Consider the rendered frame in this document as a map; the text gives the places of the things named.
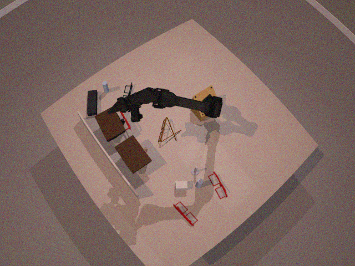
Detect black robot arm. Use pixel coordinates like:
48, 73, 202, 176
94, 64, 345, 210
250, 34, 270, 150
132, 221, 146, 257
129, 87, 223, 122

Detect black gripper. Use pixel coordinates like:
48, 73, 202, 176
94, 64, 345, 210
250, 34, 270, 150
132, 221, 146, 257
108, 92, 143, 114

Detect black glasses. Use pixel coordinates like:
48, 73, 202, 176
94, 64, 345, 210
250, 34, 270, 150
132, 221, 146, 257
123, 83, 133, 97

